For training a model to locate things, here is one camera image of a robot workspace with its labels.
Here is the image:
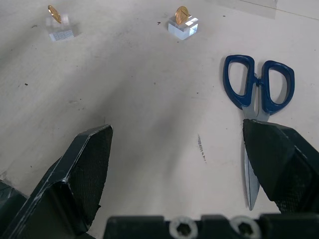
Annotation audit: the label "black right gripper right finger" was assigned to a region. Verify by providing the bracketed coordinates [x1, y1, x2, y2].
[242, 119, 319, 217]

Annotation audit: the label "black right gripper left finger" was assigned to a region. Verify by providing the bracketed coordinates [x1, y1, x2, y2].
[0, 124, 114, 239]

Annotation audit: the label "clear acrylic coin stand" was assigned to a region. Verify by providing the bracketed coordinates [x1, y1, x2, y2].
[167, 14, 201, 41]
[45, 13, 76, 42]

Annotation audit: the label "gold coin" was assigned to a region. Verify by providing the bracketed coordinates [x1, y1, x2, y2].
[47, 5, 62, 24]
[174, 5, 189, 26]

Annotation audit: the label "blue handled scissors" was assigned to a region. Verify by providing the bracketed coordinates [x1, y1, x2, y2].
[222, 54, 296, 211]

